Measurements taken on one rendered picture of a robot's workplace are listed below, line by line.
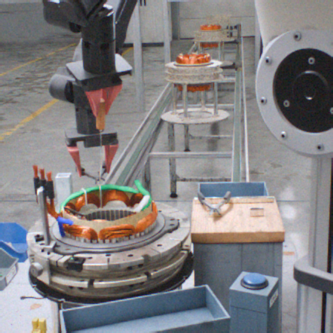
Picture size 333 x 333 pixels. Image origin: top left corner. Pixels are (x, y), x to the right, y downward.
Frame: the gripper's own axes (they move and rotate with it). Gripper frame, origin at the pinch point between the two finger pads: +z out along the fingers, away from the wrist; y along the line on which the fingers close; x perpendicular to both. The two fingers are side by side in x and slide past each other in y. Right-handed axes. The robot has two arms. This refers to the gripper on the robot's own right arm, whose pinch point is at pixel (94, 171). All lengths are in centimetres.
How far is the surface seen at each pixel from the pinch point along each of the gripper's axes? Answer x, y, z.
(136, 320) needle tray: 38.3, 0.5, 12.3
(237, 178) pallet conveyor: -92, -72, 47
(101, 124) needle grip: 13.5, -0.2, -14.3
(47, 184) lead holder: 19.0, 11.2, -6.0
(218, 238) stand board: 18.2, -21.5, 11.0
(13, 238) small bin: -55, 19, 40
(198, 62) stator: -187, -88, 18
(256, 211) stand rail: 13.3, -31.9, 8.9
